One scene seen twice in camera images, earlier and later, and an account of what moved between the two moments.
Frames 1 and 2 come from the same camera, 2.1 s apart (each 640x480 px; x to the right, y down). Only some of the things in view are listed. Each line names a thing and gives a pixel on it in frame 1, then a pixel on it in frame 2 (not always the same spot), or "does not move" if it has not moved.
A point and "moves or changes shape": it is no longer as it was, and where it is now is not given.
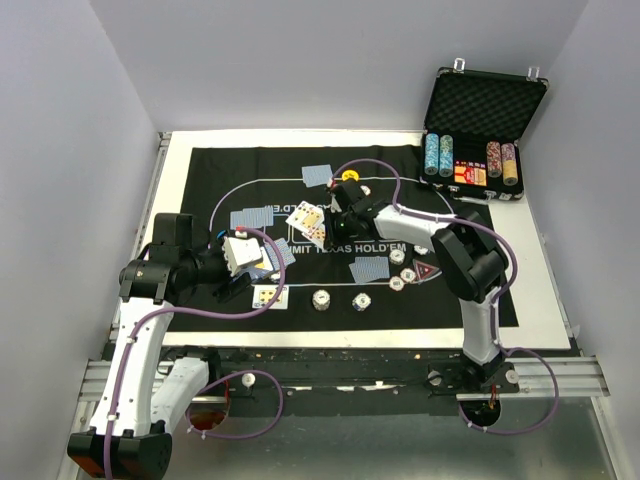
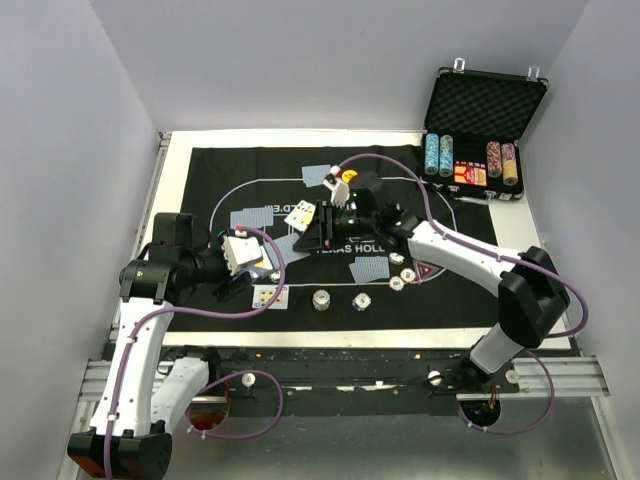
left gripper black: x=229 y=290 does not move
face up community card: x=318 y=236 moves or changes shape
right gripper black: x=332 y=235 → x=320 y=235
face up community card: x=306 y=217 does not move
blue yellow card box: x=260 y=272 does not move
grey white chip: x=396 y=256 does not move
